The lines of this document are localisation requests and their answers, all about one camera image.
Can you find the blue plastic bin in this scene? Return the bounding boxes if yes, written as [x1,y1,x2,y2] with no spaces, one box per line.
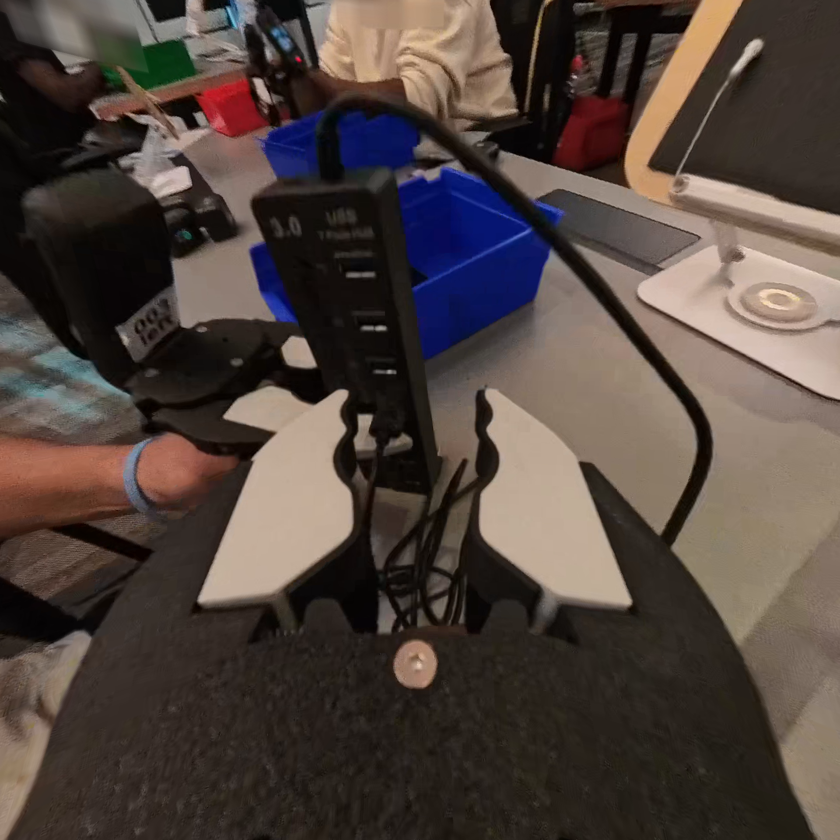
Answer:
[249,167,565,361]
[259,112,421,179]

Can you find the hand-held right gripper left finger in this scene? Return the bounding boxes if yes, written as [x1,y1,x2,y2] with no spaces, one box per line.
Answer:
[197,388,378,634]

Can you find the white plastic bag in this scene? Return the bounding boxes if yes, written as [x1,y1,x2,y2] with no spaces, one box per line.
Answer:
[121,125,193,198]

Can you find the thick black hub cable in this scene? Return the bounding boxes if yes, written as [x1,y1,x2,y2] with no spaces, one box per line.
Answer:
[316,95,714,546]

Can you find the white tablet stand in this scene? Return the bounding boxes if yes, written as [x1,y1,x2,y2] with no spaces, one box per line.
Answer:
[637,39,840,401]

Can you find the grey desk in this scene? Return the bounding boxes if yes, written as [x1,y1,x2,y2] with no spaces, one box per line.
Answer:
[85,125,840,756]

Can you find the person's left hand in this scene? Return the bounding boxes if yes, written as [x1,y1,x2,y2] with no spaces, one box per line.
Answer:
[147,433,253,513]

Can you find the person's light trousers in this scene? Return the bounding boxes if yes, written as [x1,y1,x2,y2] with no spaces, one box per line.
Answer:
[0,630,93,834]

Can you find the black USB hub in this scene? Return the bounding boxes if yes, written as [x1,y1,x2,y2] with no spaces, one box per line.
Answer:
[251,167,444,493]

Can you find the green bin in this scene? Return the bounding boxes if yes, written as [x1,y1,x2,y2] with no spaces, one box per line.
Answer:
[105,39,198,89]

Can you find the black desktop device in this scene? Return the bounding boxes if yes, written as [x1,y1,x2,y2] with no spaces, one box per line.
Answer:
[164,193,238,258]

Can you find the thin black cable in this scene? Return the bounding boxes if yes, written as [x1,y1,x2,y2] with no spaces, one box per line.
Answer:
[367,420,487,631]

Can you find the blue wristband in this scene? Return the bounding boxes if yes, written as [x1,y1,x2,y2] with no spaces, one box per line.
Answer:
[123,438,168,519]

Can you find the red bag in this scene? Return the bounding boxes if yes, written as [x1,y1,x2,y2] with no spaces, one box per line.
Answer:
[554,95,631,173]

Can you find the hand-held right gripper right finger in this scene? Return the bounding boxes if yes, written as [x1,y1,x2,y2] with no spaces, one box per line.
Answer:
[462,387,634,636]

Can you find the person's left forearm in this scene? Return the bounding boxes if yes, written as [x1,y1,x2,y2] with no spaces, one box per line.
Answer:
[0,433,142,542]

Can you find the red bin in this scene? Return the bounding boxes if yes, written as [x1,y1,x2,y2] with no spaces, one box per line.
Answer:
[197,79,270,137]

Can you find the dark desk cable cover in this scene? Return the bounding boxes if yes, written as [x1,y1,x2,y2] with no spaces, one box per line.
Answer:
[537,189,702,266]

